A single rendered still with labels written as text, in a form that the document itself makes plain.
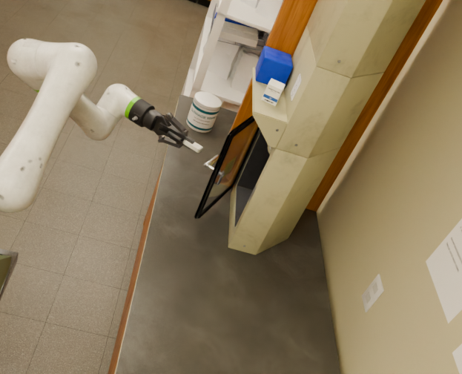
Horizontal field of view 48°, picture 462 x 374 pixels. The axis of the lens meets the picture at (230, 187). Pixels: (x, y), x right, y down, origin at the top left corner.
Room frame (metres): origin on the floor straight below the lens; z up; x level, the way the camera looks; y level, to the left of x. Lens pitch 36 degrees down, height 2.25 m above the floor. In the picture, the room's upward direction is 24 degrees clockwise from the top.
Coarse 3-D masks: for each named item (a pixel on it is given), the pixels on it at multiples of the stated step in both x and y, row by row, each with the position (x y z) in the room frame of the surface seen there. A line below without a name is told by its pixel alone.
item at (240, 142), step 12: (240, 132) 1.54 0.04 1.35; (252, 132) 1.67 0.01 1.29; (240, 144) 1.59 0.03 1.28; (228, 156) 1.52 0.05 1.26; (240, 156) 1.66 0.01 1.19; (216, 168) 1.44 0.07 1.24; (228, 168) 1.58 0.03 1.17; (216, 180) 1.49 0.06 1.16; (228, 180) 1.64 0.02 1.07; (204, 192) 1.44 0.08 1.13; (216, 192) 1.55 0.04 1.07
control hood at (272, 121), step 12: (252, 72) 1.68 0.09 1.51; (252, 84) 1.60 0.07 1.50; (264, 84) 1.62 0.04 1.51; (252, 96) 1.51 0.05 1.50; (252, 108) 1.44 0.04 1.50; (264, 108) 1.46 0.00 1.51; (276, 108) 1.49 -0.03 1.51; (264, 120) 1.42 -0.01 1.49; (276, 120) 1.43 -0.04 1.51; (264, 132) 1.42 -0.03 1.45; (276, 132) 1.43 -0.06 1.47; (276, 144) 1.44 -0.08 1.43
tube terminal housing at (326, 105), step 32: (288, 96) 1.56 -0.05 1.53; (320, 96) 1.45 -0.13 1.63; (352, 96) 1.52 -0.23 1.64; (288, 128) 1.44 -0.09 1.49; (320, 128) 1.46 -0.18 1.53; (288, 160) 1.45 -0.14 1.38; (320, 160) 1.55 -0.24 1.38; (256, 192) 1.44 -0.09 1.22; (288, 192) 1.46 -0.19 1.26; (256, 224) 1.45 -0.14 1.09; (288, 224) 1.57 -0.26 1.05
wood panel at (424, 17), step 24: (288, 0) 1.78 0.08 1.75; (312, 0) 1.80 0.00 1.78; (432, 0) 1.88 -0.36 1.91; (288, 24) 1.79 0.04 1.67; (288, 48) 1.79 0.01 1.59; (408, 48) 1.88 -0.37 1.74; (384, 72) 1.87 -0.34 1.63; (384, 96) 1.88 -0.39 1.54; (240, 120) 1.78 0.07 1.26; (360, 120) 1.88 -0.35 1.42; (336, 168) 1.88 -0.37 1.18
